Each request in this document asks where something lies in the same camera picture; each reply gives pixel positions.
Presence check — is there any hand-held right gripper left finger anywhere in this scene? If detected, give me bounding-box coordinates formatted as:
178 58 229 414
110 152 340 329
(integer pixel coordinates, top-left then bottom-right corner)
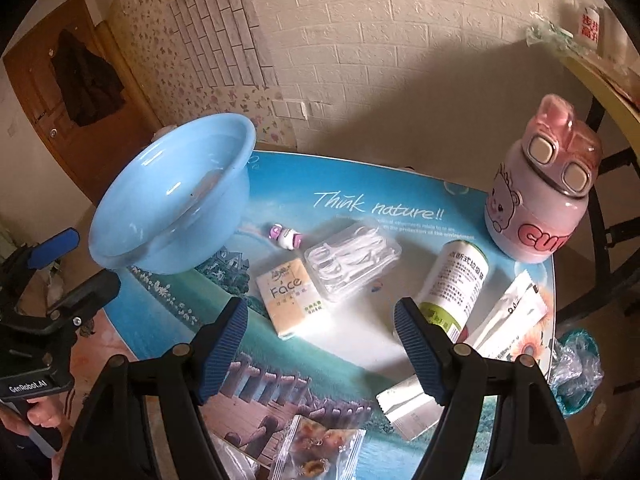
60 296 249 480

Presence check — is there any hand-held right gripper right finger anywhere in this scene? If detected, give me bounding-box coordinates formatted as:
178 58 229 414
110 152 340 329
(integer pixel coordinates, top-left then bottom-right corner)
394 296 576 480

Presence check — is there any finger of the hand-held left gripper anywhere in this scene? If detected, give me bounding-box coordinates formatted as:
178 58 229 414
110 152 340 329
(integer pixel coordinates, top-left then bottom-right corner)
46 269 122 332
0 228 81 313

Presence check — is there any green white trash bag roll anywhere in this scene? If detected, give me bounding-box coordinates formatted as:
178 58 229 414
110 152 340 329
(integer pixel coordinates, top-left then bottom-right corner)
392 240 490 346

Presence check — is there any light blue plastic basin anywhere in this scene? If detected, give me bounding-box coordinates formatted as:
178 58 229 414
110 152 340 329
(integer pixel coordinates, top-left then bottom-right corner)
89 113 258 275

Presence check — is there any clear packet of dried snacks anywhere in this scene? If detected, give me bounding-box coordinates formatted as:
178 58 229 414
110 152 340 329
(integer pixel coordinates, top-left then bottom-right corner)
272 414 367 480

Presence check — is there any person's left hand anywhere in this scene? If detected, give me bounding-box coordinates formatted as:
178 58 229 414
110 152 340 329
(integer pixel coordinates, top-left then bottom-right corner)
25 399 72 430

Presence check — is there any white zigzag-edged packet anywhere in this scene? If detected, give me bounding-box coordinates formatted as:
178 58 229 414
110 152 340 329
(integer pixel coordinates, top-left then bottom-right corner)
376 376 447 442

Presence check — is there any beige pocket tissue pack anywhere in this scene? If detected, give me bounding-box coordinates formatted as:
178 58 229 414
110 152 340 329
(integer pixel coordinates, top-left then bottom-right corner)
256 259 332 337

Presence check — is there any brown wooden door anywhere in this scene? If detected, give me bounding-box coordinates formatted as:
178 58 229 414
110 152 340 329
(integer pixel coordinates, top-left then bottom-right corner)
2 0 164 206

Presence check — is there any white sachet packet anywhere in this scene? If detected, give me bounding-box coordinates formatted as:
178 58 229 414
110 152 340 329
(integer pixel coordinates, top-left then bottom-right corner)
472 292 550 362
487 269 532 333

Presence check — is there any clear plastic packet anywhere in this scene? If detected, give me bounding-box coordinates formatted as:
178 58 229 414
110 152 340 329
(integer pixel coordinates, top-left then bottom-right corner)
209 431 262 480

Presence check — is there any clear box of floss picks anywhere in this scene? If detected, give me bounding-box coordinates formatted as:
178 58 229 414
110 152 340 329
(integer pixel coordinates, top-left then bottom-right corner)
304 220 404 304

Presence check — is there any small pink white toy figure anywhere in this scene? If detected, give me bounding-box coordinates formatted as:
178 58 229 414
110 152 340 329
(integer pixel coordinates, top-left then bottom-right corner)
269 223 304 251

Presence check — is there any teal bin with plastic bag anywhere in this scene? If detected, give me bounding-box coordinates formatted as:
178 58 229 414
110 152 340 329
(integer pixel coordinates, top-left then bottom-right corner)
547 327 605 419

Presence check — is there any dark hanging coat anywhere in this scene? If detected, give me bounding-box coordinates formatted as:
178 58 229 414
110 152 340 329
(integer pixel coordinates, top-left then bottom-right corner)
50 29 126 128

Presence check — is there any pink cartoon water bottle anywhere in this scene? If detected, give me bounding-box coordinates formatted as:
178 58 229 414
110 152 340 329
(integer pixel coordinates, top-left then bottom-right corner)
484 93 603 264

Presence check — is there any yellow side table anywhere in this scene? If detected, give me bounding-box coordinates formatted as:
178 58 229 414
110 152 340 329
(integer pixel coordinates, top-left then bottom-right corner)
557 51 640 137

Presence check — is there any crumpled clear plastic bag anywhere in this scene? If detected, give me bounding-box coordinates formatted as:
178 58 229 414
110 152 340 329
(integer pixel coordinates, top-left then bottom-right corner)
525 11 577 55

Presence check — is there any white bottle with red label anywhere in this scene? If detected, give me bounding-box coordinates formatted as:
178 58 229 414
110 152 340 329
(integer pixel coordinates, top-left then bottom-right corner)
574 4 604 54

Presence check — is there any black metal chair frame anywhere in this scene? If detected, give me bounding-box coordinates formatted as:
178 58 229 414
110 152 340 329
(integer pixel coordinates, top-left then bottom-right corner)
554 95 640 322

